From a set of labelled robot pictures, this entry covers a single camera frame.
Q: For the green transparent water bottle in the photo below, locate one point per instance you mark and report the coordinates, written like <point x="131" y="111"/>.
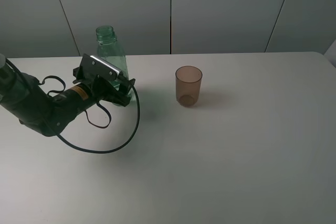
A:
<point x="109" y="48"/>

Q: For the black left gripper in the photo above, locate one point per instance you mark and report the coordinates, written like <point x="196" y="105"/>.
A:
<point x="89" y="89"/>

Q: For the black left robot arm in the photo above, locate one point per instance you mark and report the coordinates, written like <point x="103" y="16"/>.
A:
<point x="49" y="113"/>

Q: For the pink translucent plastic cup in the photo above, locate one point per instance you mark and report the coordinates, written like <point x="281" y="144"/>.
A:
<point x="187" y="85"/>

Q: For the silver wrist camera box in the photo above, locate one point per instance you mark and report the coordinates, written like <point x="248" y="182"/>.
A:
<point x="96" y="66"/>

